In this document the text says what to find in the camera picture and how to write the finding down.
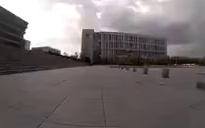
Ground large grey glazed building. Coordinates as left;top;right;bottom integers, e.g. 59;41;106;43
80;28;169;66

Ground grey paved plaza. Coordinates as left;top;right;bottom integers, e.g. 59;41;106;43
0;64;205;128

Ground low flat building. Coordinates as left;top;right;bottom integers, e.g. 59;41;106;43
31;46;62;55

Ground row of bollards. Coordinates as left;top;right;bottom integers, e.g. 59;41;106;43
116;64;171;80

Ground wide concrete steps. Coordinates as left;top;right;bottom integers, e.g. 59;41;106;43
0;41;91;78

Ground row of trees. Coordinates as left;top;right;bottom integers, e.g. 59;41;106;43
167;55;205;67

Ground dark layered building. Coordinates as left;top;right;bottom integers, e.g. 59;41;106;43
0;1;32;51

